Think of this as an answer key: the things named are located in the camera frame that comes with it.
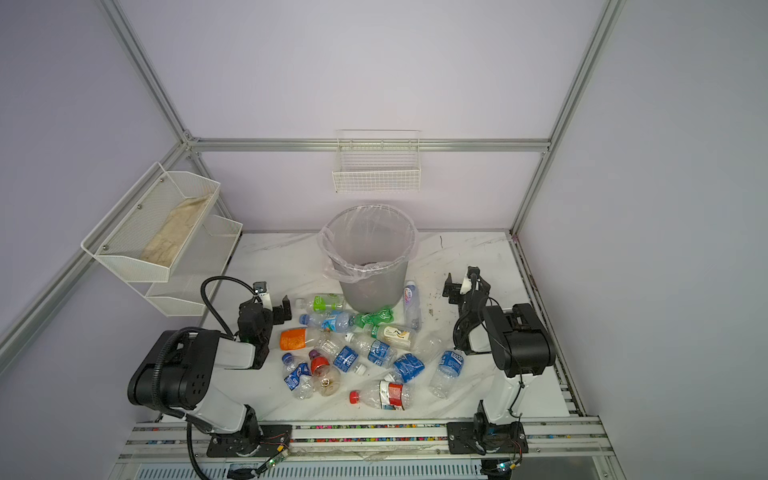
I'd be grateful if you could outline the small blue label bottle left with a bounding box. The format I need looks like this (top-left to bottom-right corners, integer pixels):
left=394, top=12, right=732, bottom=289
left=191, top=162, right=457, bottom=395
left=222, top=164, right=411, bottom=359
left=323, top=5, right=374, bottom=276
left=281, top=352, right=314, bottom=400

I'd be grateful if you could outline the white mesh lower shelf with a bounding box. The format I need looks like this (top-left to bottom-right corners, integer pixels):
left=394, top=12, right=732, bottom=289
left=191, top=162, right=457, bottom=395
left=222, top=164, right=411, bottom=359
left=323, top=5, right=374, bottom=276
left=145, top=214, right=242, bottom=317

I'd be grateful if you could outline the white wire wall basket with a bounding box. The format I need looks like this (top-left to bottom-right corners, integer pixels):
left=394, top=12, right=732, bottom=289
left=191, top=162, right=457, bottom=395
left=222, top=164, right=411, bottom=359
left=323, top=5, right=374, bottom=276
left=332, top=129, right=422, bottom=194

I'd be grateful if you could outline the red cap round bottle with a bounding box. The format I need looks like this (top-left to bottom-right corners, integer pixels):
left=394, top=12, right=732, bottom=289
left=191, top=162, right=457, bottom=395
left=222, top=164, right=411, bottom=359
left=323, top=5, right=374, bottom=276
left=309, top=349, right=341, bottom=397

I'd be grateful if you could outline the aluminium front rail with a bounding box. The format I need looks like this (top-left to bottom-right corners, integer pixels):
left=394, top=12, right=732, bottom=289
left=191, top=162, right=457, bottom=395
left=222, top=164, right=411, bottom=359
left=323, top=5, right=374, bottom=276
left=116, top=417, right=616, bottom=463

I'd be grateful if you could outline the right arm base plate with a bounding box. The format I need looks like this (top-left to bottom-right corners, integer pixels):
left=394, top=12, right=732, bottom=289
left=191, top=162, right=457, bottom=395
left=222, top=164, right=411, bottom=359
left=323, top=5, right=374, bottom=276
left=446, top=400, right=529, bottom=455

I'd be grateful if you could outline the beige cloth in shelf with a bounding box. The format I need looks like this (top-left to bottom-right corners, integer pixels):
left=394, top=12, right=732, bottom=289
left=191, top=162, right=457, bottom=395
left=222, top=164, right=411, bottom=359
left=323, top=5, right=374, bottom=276
left=140, top=195, right=210, bottom=267

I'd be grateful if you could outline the white mesh upper shelf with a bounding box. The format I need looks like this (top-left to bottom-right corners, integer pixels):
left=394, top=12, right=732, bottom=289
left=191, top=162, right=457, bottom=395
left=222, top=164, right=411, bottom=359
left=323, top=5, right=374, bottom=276
left=81, top=163, right=220, bottom=283

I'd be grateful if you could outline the tall clear purple-label bottle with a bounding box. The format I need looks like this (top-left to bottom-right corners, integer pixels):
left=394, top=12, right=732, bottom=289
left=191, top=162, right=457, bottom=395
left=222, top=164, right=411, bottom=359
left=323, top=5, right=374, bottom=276
left=403, top=280, right=422, bottom=331

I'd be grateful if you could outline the black corrugated left cable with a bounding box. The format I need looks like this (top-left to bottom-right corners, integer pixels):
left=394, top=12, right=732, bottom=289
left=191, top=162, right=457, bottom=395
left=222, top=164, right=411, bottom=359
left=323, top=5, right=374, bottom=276
left=200, top=275, right=256, bottom=337

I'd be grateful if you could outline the clear bottle blue label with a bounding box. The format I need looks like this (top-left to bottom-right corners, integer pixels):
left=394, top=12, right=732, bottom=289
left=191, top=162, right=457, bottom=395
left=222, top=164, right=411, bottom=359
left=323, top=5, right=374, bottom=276
left=429, top=350, right=464, bottom=399

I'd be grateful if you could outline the orange label bottle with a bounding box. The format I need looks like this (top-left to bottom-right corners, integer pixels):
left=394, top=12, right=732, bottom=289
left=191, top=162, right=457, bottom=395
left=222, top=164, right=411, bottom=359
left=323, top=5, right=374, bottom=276
left=279, top=328, right=324, bottom=351

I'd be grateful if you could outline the white crane label bottle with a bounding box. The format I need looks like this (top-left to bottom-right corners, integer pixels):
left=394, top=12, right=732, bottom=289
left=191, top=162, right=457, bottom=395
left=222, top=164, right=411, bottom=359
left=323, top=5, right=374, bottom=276
left=370, top=324, right=416, bottom=351

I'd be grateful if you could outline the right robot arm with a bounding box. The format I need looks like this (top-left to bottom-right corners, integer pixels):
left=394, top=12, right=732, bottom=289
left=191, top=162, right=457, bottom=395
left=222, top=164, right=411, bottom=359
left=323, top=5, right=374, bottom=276
left=442, top=266, right=556, bottom=424

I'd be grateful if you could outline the red label crushed bottle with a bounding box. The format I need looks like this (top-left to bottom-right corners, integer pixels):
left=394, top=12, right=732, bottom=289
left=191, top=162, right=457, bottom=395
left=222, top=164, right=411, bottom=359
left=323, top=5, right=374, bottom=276
left=348, top=380, right=413, bottom=411

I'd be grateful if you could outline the crushed green bottle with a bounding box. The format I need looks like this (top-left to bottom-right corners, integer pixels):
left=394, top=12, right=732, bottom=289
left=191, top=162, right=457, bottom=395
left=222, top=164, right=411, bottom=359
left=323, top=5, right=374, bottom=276
left=353, top=307, right=394, bottom=329

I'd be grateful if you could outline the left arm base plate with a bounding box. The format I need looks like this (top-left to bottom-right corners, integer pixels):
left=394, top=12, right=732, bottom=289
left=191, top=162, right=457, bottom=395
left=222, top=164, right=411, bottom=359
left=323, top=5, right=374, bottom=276
left=206, top=424, right=293, bottom=458

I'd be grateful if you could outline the clear bottle light-blue label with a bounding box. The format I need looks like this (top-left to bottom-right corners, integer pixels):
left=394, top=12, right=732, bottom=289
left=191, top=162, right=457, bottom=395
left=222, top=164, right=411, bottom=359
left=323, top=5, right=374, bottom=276
left=299, top=311, right=355, bottom=333

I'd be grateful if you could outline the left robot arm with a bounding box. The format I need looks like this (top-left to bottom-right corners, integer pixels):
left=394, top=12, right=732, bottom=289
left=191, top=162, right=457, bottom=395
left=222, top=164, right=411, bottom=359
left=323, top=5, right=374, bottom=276
left=127, top=275, right=293, bottom=450

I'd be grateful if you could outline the white mesh shelf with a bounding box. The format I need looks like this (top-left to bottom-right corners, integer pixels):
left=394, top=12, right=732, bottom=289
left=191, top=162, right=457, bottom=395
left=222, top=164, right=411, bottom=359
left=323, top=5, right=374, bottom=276
left=145, top=214, right=242, bottom=317
left=81, top=163, right=220, bottom=283

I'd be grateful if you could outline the clear plastic bin liner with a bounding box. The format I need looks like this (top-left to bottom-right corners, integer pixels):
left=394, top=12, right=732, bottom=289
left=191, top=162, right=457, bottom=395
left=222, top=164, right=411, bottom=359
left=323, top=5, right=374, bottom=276
left=316, top=204, right=419, bottom=283

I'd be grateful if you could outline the grey mesh waste bin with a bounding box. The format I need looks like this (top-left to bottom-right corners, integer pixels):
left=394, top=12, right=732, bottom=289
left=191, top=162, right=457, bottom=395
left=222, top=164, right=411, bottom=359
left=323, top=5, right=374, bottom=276
left=317, top=204, right=419, bottom=313

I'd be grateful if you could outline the Pocari Sweat blue bottle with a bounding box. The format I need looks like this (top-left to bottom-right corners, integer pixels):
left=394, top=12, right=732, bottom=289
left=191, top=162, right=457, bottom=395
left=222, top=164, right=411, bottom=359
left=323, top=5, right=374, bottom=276
left=384, top=353, right=425, bottom=384

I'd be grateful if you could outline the clear bottle green label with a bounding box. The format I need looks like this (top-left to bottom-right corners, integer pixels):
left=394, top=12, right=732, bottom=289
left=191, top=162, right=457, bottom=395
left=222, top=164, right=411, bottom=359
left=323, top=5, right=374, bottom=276
left=294, top=293, right=345, bottom=313

